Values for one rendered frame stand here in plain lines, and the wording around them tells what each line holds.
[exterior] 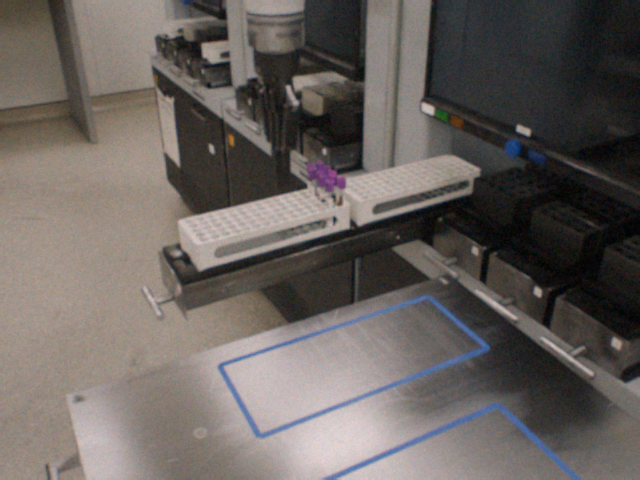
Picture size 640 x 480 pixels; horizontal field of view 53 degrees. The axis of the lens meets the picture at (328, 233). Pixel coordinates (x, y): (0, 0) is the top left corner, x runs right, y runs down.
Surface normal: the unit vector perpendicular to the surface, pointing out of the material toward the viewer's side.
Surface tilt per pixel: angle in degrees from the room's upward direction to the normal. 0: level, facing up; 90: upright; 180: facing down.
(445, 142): 90
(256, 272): 90
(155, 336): 0
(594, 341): 90
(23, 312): 0
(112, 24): 90
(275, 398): 0
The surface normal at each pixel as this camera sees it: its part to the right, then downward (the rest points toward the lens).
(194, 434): 0.00, -0.87
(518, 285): -0.87, 0.25
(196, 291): 0.50, 0.42
